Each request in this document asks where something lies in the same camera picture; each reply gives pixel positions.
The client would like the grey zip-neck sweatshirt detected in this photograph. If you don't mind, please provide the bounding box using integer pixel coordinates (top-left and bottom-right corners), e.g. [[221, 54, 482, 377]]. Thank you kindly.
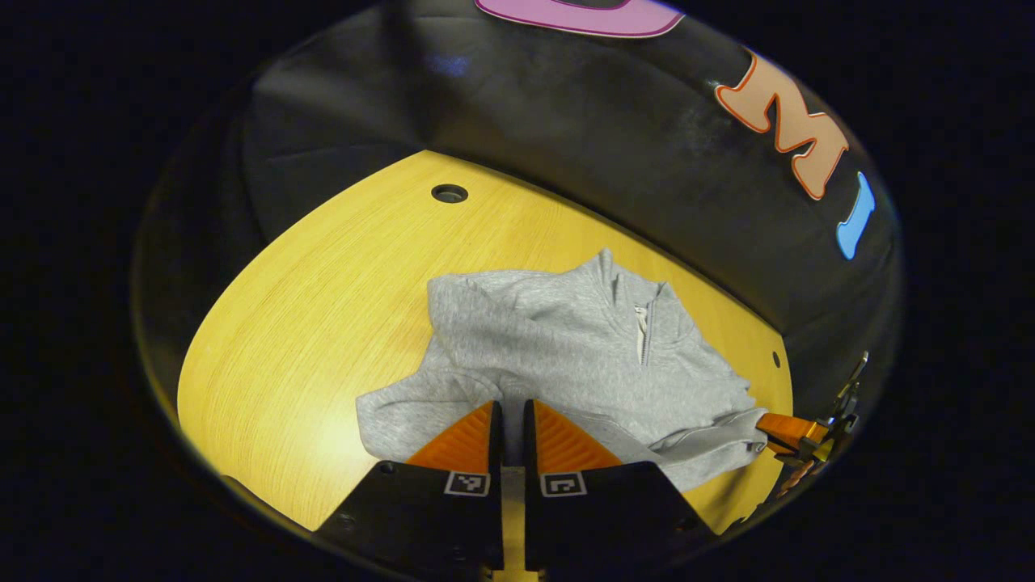
[[356, 248, 769, 494]]

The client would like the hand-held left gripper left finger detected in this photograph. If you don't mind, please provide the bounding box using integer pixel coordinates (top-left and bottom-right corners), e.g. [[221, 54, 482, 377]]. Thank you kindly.
[[311, 399, 505, 576]]

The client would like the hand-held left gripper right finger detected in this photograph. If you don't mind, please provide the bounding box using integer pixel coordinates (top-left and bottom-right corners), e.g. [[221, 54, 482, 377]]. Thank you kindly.
[[522, 399, 720, 575]]

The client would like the black backdrop cloth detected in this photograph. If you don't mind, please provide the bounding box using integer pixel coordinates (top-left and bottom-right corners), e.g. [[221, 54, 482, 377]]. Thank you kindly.
[[133, 0, 902, 421]]

